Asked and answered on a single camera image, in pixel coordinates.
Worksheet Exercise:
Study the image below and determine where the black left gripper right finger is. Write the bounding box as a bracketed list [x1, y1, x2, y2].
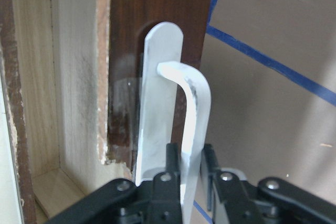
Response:
[201, 144, 249, 223]

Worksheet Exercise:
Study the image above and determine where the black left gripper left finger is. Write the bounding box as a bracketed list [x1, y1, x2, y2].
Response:
[152, 143, 182, 223]

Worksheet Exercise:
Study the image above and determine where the white drawer handle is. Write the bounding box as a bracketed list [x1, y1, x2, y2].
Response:
[133, 22, 211, 223]

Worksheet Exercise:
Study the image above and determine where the wooden drawer cabinet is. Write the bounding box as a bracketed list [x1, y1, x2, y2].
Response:
[1, 0, 37, 223]

